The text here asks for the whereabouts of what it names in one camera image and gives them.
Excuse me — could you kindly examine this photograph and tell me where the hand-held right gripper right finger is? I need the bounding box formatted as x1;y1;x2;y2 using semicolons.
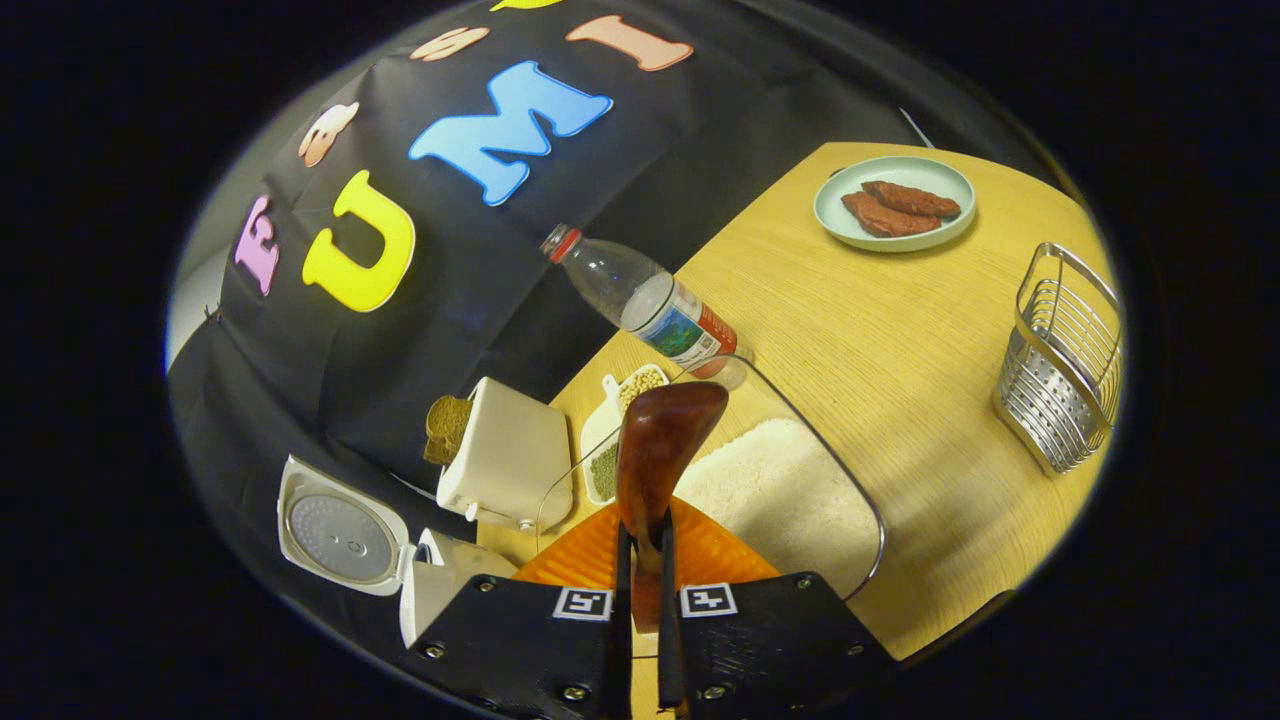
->
655;503;898;720

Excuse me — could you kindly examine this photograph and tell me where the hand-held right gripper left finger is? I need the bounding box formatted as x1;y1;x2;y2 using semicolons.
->
400;500;635;720

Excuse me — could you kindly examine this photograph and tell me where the white rice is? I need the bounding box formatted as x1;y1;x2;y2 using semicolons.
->
672;418;881;599

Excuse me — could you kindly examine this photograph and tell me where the white rice cooker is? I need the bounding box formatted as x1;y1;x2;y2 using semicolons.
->
277;455;521;649

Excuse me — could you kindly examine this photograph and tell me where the brown wooden spoon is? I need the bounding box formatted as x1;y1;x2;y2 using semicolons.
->
615;380;730;636

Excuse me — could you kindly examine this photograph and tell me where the metal wire chopstick holder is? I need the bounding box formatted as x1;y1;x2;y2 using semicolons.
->
993;242;1123;476

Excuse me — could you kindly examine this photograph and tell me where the white toaster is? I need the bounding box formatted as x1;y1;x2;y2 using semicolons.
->
437;377;574;533

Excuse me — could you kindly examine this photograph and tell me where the white divided bean dish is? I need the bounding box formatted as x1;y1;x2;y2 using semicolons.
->
580;363;671;506

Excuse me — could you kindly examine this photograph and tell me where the brown bread slice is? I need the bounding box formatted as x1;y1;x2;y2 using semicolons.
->
424;395;474;466

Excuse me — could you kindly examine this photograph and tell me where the clear glass tray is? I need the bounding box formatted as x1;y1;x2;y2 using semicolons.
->
535;355;887;603

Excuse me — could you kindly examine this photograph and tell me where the clear plastic water bottle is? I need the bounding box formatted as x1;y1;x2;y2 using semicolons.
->
540;223;753;391

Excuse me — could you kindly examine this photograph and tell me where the pale green plate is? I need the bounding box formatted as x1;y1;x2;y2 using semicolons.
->
813;155;977;253

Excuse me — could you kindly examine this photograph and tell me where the red-brown meat piece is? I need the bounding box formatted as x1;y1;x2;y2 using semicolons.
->
862;180;962;220
842;192;943;238

